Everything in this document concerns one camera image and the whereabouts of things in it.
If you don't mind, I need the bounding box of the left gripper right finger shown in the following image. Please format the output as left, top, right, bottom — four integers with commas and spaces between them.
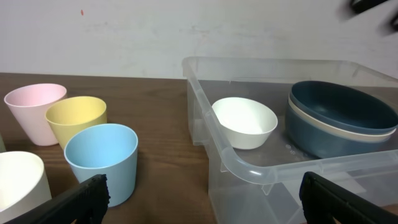
299, 172, 397, 224

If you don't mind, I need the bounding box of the light blue plastic cup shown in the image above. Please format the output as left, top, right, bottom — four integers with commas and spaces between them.
64, 123, 139, 207

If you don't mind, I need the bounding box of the cream white plastic cup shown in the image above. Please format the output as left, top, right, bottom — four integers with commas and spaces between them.
1, 151, 52, 223

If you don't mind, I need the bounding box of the white small bowl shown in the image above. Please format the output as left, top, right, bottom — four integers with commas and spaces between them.
212, 97, 278, 150

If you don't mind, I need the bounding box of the clear plastic storage container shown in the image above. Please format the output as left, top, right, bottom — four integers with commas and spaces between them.
182, 57, 397, 223

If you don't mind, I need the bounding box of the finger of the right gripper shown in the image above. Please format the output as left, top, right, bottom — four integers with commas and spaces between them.
338, 0, 388, 19
378, 14, 397, 34

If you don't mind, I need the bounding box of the pink plastic cup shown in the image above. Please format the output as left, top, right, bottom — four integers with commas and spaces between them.
4, 83, 67, 146

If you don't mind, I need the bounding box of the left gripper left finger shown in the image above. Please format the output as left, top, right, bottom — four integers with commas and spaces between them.
6, 174, 110, 224

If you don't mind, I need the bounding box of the yellow plastic cup upper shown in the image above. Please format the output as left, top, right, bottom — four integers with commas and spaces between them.
45, 96, 107, 150

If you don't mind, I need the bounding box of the dark blue large bowl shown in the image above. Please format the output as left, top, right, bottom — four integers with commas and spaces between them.
285, 106, 389, 159

